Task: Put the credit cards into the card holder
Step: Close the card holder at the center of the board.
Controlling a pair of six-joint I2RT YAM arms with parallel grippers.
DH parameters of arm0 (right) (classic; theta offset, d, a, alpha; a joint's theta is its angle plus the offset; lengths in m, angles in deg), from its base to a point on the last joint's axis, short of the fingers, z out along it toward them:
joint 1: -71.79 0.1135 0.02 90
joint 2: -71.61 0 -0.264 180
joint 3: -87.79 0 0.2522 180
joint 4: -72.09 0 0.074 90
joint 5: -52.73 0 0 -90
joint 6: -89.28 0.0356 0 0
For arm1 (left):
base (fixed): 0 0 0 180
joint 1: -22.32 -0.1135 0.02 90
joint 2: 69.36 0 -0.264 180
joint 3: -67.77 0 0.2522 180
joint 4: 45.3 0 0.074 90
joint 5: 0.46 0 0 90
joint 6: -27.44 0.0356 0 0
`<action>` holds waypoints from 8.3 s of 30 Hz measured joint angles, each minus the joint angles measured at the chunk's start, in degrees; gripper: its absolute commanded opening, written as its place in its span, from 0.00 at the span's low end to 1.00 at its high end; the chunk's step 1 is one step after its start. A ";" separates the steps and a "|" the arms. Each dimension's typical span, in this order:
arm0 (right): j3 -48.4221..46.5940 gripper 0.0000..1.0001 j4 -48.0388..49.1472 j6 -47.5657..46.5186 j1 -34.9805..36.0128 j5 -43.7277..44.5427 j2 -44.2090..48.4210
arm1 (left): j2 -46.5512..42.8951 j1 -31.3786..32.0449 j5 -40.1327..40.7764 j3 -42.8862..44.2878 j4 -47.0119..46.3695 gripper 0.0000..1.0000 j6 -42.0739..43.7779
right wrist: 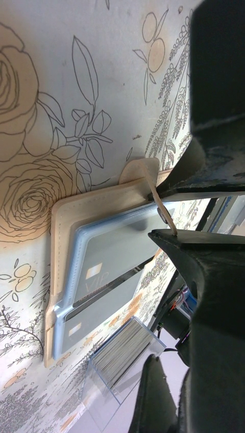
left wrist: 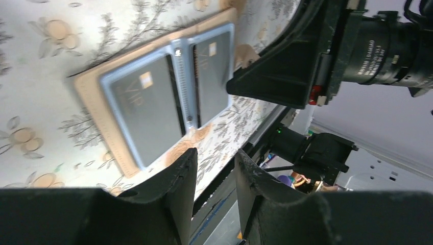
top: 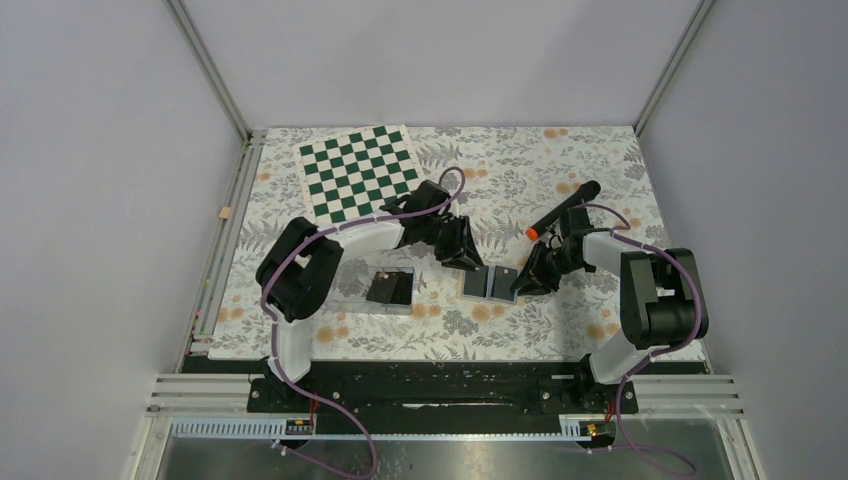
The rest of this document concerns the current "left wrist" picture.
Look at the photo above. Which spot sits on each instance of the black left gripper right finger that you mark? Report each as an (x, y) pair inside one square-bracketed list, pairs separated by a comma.
[(271, 212)]

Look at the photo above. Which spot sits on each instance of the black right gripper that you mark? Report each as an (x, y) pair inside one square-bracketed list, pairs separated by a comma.
[(284, 72)]

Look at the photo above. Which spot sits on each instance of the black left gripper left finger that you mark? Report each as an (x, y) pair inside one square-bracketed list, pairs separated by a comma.
[(157, 211)]

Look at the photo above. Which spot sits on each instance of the beige leather card holder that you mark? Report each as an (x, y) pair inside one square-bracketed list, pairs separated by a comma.
[(90, 84)]

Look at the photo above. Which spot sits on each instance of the single black credit card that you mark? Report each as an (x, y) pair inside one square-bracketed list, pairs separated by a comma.
[(145, 102)]

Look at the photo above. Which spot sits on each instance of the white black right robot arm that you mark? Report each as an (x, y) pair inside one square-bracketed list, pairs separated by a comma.
[(387, 51)]

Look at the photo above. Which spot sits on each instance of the floral patterned table mat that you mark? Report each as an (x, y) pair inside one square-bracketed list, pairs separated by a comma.
[(49, 140)]

